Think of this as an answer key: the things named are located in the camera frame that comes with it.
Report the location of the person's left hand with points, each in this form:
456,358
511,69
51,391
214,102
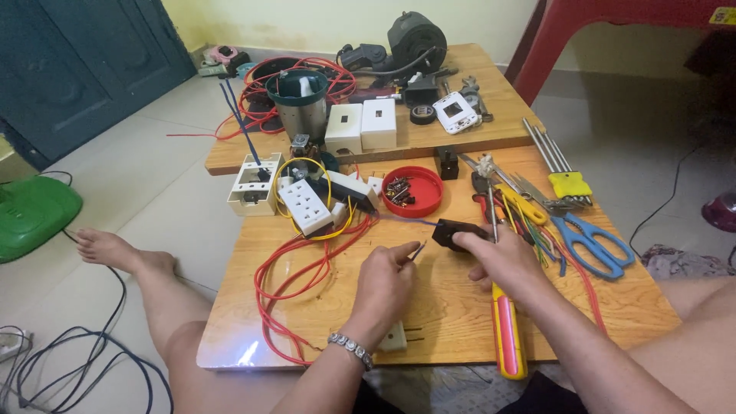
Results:
379,282

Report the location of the person's right hand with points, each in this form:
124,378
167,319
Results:
509,261

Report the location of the black electrical switch part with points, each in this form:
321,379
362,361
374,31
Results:
451,231

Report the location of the pile of small screws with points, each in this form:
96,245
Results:
398,191

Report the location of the white black plug block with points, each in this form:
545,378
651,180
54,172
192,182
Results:
353,192

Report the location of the small white plug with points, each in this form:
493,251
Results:
375,184

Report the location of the hex key set yellow holder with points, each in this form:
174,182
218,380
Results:
569,184

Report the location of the red plastic lid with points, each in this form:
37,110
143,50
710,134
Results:
425,192

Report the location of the white triple outlet socket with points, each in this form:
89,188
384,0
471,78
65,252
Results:
305,206

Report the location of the small black box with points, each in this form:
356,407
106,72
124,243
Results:
447,163

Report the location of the black shorts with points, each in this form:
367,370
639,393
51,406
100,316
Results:
535,397

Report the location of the small metal coil part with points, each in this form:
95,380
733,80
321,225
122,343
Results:
301,146

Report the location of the white open outlet box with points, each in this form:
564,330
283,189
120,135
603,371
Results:
241,192

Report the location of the metal wrench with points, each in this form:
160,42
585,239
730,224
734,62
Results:
476,98

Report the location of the black tape roll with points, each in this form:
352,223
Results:
422,115

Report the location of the patterned cloth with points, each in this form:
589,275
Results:
681,264

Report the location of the metal cylinder with green rim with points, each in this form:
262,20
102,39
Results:
302,115

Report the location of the black plastic housing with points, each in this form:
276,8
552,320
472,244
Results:
421,91

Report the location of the person's right leg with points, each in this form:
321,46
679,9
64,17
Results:
696,333

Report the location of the person's leg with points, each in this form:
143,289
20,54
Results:
696,333
172,322

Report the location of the person's left leg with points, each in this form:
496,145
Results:
172,322

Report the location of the maroon round object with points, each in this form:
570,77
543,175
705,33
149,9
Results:
721,213

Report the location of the small grey motor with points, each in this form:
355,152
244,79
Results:
362,56

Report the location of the red plastic stool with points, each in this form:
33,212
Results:
575,29

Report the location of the large black electric motor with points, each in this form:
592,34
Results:
415,37

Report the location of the pink and green corner clutter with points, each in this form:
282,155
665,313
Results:
221,57

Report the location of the green fan base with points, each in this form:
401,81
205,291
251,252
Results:
34,215

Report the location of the dark blue door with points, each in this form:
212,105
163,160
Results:
86,69

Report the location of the white power strip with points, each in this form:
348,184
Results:
12,345

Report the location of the small cream switch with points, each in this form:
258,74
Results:
394,338

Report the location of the white switch box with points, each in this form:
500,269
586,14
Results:
344,129
379,123

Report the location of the white switch face plate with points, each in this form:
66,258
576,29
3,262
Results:
455,112

